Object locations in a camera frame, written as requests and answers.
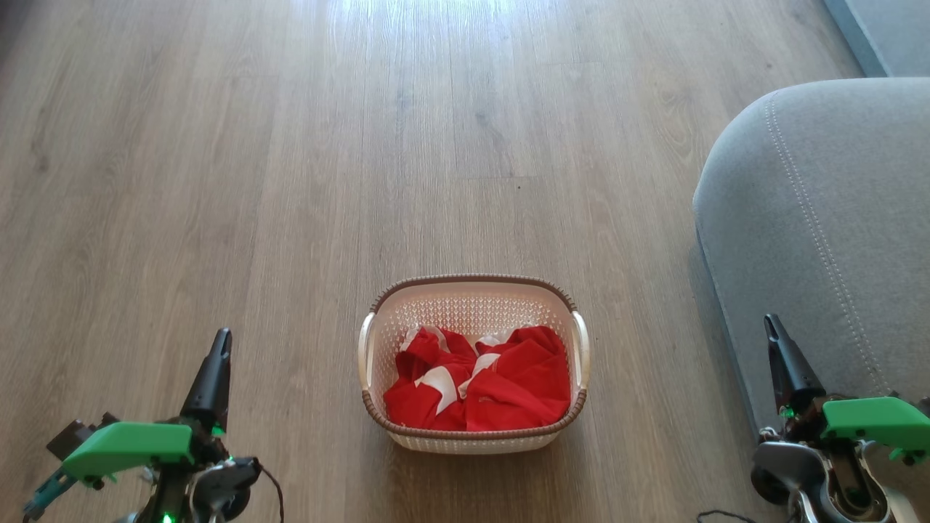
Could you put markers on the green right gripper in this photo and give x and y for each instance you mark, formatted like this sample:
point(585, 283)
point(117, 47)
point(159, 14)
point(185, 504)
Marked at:
point(872, 421)

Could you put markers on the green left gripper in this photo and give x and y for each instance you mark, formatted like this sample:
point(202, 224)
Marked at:
point(127, 443)

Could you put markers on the red shirt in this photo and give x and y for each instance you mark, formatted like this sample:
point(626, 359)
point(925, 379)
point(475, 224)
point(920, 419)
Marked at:
point(523, 388)

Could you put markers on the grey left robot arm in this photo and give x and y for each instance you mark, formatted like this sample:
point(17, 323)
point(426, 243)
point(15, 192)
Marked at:
point(218, 490)

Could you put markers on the grey fabric sofa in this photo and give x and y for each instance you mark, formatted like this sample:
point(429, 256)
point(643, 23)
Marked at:
point(814, 240)

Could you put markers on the cream brown-rimmed laundry basket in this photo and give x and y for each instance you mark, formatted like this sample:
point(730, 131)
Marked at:
point(472, 305)

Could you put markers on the blue-grey upholstered furniture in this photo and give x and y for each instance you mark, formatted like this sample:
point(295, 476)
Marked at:
point(886, 33)

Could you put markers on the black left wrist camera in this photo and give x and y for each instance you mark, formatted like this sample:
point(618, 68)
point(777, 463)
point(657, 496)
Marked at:
point(76, 434)

